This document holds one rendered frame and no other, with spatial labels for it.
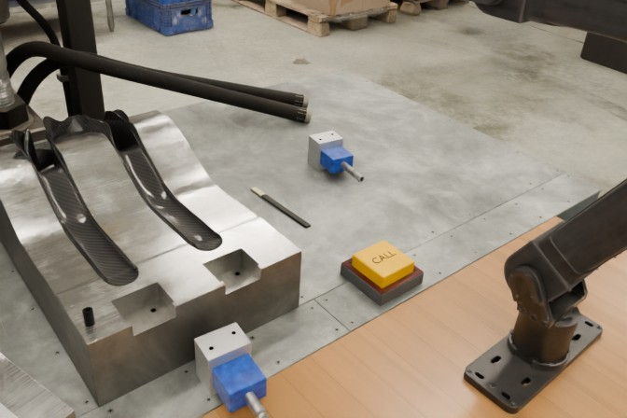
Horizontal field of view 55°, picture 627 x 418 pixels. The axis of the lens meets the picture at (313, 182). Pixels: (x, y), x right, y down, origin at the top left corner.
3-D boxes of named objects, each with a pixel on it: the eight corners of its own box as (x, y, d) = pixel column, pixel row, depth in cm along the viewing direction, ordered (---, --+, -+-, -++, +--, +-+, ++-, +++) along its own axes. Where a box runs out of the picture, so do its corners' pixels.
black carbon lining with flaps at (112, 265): (231, 256, 74) (230, 189, 69) (104, 309, 65) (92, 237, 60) (115, 146, 97) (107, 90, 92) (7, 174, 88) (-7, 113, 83)
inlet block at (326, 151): (371, 189, 103) (375, 161, 100) (347, 196, 101) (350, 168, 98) (330, 156, 112) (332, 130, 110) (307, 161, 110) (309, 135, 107)
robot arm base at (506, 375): (472, 325, 65) (530, 364, 60) (569, 256, 77) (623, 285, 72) (459, 376, 69) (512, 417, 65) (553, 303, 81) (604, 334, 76)
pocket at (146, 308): (179, 331, 65) (177, 305, 63) (132, 353, 62) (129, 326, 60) (160, 307, 68) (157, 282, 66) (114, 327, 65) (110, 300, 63)
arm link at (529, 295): (510, 262, 65) (558, 290, 62) (554, 234, 70) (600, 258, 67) (498, 307, 68) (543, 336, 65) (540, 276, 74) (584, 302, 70)
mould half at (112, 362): (299, 307, 77) (303, 219, 70) (99, 408, 63) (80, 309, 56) (130, 151, 110) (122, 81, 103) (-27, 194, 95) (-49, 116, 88)
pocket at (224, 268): (262, 292, 71) (262, 267, 69) (223, 311, 68) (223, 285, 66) (241, 271, 74) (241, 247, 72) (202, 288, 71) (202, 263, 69)
